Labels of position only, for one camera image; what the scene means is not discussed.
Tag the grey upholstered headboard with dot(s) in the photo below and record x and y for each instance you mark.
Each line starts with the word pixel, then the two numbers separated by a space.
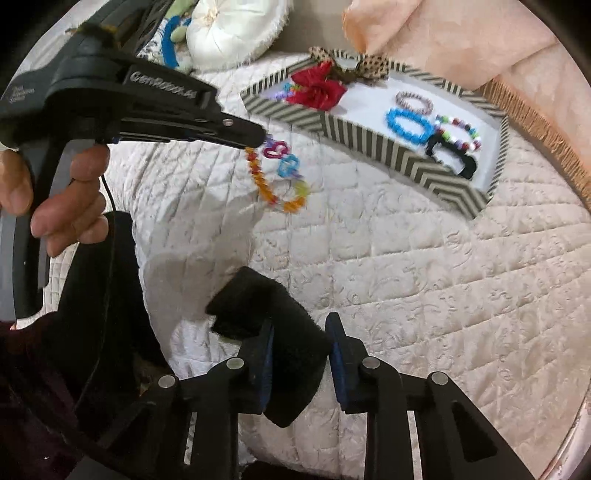
pixel 313 23

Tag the quilted beige bedspread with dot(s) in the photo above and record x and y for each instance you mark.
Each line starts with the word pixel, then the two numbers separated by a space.
pixel 500 303

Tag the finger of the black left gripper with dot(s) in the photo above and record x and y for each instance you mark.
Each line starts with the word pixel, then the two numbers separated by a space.
pixel 226 130

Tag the red velvet bow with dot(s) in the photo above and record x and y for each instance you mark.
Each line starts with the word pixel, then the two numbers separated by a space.
pixel 315 89

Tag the white round fringed cushion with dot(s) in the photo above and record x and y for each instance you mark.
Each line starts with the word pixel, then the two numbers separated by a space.
pixel 229 33

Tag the black fuzzy cloth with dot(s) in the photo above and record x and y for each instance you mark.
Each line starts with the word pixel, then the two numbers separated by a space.
pixel 300 347

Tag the black scrunchie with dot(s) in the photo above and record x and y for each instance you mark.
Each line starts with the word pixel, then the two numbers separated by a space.
pixel 449 154

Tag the embroidered floral pillow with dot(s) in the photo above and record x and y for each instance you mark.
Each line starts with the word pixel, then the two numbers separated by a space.
pixel 152 50

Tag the peach fringed blanket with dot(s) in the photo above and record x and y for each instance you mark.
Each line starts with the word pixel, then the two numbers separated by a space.
pixel 498 48

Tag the striped rectangular tray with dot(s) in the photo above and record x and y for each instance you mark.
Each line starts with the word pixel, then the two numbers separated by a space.
pixel 388 113

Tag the person's left hand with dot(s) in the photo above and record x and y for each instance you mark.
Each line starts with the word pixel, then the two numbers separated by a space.
pixel 74 215

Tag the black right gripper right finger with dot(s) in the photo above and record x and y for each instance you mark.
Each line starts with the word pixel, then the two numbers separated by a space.
pixel 365 384

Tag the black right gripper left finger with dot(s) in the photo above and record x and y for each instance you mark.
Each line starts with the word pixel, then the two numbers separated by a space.
pixel 201 438

